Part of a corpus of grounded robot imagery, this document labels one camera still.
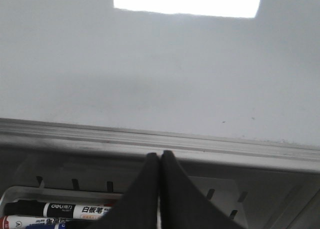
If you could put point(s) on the white marker tray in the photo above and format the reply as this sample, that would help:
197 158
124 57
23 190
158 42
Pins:
223 193

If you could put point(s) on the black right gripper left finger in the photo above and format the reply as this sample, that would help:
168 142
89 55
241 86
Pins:
138 206

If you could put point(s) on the white whiteboard with aluminium frame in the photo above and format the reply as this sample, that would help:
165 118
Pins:
233 81

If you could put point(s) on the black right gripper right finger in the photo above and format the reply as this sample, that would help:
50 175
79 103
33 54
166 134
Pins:
182 205

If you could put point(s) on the black deli whiteboard marker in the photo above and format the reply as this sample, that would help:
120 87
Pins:
36 208

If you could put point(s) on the blue whiteboard marker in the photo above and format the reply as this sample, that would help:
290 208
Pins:
61 225

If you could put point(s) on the red whiteboard marker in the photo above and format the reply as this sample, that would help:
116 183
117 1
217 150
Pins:
21 222

